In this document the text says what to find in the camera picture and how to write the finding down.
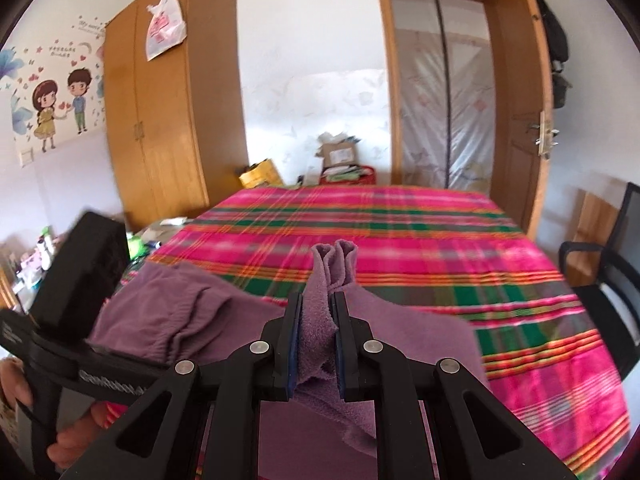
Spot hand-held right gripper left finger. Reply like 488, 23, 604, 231
60, 291, 305, 480

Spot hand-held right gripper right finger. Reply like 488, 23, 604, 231
330, 291, 576, 480

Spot purple pants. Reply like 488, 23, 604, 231
87, 239, 486, 461

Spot person's left hand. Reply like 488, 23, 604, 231
0, 357, 108, 471

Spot white plastic bottle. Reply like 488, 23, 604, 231
37, 227, 57, 271

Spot printed glass coffee table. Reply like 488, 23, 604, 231
127, 217, 191, 261

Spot pink plaid bed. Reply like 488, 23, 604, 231
120, 184, 632, 480

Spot yellow box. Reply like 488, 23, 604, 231
239, 159, 285, 188

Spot red box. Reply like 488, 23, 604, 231
320, 164, 377, 186

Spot wooden wardrobe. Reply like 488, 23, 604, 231
102, 0, 251, 233

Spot cardboard box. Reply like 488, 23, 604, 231
320, 142, 360, 167

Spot white plastic bag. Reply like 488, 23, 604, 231
145, 0, 188, 62

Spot clear door curtain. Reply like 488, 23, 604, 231
389, 0, 493, 192

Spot black office chair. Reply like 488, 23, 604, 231
557, 182, 640, 386

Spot wooden board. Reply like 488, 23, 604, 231
572, 187, 623, 288

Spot metal door lock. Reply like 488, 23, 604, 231
530, 112, 558, 158

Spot wooden door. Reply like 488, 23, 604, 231
487, 0, 558, 238

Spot black hanging bag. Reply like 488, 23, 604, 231
532, 0, 570, 109

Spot cartoon wall sticker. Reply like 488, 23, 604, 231
0, 10, 106, 153

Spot wooden door frame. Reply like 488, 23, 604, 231
372, 0, 496, 193

